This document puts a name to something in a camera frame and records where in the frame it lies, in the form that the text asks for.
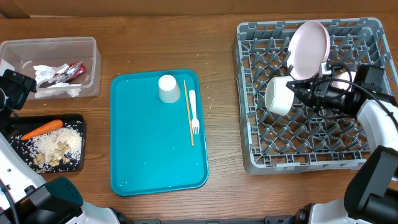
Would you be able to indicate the clear plastic bin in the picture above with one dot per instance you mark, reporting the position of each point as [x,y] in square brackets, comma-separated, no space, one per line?
[22,55]

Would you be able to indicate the teal plastic serving tray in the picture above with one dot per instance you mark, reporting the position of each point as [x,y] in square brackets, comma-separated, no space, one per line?
[150,147]

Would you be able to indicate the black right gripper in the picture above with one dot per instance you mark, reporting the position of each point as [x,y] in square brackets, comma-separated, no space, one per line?
[313,93]

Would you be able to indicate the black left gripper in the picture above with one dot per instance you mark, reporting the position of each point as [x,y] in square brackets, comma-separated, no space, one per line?
[18,86]

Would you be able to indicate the grey plastic dishwasher rack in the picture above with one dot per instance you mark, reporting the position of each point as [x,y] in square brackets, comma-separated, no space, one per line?
[303,140]

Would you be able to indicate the white tissue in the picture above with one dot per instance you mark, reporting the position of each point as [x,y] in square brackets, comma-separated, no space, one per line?
[44,73]

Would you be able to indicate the red snack wrapper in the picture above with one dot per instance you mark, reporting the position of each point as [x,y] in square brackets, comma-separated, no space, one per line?
[71,73]

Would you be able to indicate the orange carrot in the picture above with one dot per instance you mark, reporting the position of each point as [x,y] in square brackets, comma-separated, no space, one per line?
[46,128]

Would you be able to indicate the white plastic fork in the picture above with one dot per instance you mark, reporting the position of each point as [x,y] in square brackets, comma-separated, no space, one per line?
[193,103]

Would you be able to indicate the black food waste tray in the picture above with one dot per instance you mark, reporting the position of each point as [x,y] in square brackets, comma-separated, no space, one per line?
[25,125]

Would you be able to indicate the large white plate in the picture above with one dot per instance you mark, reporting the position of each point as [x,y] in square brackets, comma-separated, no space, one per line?
[308,47]

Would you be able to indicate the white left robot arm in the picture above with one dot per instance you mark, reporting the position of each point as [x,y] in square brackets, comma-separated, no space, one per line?
[26,197]

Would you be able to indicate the white paper cup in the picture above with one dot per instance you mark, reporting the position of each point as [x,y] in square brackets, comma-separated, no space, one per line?
[169,91]

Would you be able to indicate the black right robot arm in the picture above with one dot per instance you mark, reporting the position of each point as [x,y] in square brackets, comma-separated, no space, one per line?
[368,198]

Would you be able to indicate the wooden chopstick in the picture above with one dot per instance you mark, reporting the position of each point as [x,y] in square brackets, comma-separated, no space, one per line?
[189,114]

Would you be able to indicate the pile of rice and peanuts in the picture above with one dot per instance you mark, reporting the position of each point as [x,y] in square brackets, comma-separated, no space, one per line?
[56,151]

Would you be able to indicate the white bowl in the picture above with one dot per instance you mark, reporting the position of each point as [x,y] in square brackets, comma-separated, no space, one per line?
[279,98]

